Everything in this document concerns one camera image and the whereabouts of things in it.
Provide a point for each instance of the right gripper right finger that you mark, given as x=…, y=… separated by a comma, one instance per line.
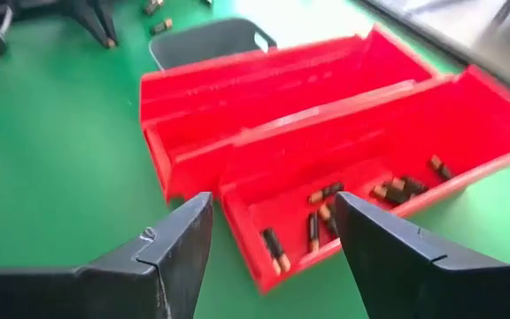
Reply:
x=436, y=292

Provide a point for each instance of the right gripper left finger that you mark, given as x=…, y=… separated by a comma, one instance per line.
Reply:
x=82, y=292

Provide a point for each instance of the small cylindrical battery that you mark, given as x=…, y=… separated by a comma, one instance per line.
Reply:
x=326, y=192
x=388, y=192
x=328, y=219
x=276, y=250
x=313, y=232

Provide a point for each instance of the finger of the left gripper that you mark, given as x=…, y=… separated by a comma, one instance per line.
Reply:
x=87, y=20
x=109, y=22

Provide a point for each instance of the grey plastic tub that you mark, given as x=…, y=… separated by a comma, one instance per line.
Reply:
x=206, y=42

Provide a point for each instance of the green table mat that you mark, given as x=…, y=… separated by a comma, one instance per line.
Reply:
x=60, y=155

